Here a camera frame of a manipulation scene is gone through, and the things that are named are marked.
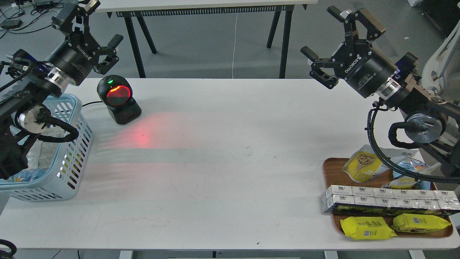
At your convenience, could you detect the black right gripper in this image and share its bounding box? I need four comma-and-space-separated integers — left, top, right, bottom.
300, 5, 399, 99

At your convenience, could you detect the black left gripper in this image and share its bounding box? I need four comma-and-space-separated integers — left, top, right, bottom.
46, 0, 123, 86

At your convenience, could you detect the yellow white snack pouch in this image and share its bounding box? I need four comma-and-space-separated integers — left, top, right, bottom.
342, 145, 389, 183

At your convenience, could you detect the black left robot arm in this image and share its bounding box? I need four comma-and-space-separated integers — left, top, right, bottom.
0, 0, 123, 179

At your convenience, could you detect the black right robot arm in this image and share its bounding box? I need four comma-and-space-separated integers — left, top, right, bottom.
301, 5, 459, 184

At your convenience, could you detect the blue white snack bag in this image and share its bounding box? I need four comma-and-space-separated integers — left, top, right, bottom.
381, 158, 441, 190

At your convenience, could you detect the white snack bag in basket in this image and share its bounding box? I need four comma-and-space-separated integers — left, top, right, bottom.
26, 140, 61, 171

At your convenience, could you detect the light blue plastic basket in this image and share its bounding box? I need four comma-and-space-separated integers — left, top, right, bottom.
0, 94, 93, 202

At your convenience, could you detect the blue snack bag in basket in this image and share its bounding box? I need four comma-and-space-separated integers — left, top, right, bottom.
11, 169, 46, 182

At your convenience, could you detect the yellow snack pack left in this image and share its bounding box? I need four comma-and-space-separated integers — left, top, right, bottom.
340, 217, 397, 240

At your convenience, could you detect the yellow snack pack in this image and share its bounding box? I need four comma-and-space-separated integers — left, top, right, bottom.
390, 213, 452, 233
340, 217, 397, 240

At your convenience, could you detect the yellow snack pack right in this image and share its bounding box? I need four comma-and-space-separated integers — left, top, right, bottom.
390, 213, 452, 233

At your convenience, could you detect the black legged background table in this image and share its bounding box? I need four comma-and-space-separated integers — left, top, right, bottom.
97, 0, 317, 79

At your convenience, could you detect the black barcode scanner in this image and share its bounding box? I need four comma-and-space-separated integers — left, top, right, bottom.
97, 75, 142, 125

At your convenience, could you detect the black device on floor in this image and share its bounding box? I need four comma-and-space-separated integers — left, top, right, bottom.
0, 19, 23, 30

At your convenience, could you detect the white office chair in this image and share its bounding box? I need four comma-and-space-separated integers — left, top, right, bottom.
421, 23, 460, 103

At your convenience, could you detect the brown wooden tray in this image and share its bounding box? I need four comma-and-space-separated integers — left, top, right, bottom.
323, 158, 457, 238

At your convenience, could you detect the silver long box pack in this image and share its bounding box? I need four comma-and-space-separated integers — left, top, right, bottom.
320, 185, 460, 217

